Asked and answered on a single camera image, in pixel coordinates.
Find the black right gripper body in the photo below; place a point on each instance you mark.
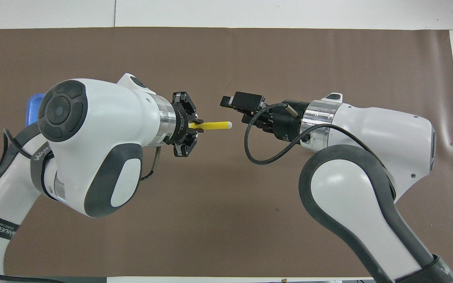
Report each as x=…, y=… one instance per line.
x=285, y=120

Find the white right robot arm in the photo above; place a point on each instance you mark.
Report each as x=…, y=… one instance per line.
x=368, y=188

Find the blue plastic tray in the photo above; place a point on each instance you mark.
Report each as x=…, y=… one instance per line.
x=34, y=110

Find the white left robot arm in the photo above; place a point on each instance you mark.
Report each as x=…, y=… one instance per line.
x=92, y=149

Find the yellow pen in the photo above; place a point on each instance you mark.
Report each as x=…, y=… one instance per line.
x=214, y=125

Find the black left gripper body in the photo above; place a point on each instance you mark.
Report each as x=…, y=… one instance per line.
x=181, y=125

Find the brown paper table mat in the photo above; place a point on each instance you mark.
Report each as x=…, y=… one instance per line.
x=226, y=220

